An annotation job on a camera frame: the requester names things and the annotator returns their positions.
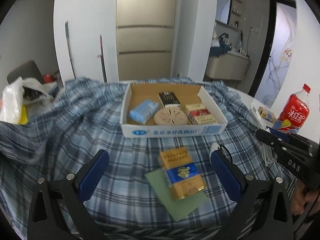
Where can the bathroom wall shelf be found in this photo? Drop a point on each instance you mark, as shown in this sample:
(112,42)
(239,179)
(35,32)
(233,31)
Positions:
(237,15)

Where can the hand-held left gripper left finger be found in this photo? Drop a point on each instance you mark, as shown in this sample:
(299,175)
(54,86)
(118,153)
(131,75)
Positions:
(92,177)

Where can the blue tissue pack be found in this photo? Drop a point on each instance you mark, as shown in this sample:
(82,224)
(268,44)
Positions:
(143,111)

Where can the blue towel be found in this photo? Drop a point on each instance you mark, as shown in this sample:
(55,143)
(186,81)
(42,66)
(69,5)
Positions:
(218,48)

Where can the dark framed glass door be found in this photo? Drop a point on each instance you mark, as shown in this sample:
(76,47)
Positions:
(280,55)

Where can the bathroom mirror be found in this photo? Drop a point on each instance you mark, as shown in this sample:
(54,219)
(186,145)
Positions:
(223,10)

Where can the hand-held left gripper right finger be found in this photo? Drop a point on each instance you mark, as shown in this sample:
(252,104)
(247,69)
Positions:
(225,177)

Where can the yellow and blue cigarette pack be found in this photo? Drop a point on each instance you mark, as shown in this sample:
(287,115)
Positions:
(182,175)

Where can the red bag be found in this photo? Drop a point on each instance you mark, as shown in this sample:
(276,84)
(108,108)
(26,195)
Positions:
(47,77)

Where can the black cigarette pack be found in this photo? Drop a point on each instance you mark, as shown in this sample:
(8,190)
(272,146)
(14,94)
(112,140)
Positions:
(168,98)

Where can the yellow flat item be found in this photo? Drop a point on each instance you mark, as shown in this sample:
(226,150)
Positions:
(23,116)

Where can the beige vanity cabinet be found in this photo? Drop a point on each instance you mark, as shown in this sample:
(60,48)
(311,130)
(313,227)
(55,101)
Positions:
(225,66)

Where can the red tea bottle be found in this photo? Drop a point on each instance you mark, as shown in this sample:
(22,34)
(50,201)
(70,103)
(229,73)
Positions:
(295,110)

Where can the gold refrigerator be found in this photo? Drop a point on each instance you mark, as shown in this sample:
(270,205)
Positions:
(147,30)

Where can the red and white cigarette pack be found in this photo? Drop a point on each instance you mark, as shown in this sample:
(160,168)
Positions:
(200,115)

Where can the blue snack packet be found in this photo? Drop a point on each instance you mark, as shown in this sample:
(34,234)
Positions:
(283,127)

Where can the round beige slotted disc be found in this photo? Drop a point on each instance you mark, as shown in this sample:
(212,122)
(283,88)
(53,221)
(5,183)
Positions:
(170,116)

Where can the shallow cardboard box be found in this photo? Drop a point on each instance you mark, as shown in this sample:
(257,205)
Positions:
(170,130)

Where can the thin metal pole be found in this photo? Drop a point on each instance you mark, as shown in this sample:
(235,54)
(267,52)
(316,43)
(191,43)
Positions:
(102,60)

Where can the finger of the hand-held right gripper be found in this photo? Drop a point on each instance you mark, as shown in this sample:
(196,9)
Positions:
(298,141)
(267,138)

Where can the green paper card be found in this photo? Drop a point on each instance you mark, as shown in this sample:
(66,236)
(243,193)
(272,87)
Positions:
(175,205)

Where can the person's right hand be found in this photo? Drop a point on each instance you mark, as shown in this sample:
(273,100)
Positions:
(300,195)

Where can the blue plaid cloth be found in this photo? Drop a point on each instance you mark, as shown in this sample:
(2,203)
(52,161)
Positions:
(75,135)

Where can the small yellow box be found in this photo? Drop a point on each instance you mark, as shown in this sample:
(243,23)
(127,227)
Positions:
(267,114)

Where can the white plastic bag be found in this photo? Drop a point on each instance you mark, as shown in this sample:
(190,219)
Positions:
(11,97)

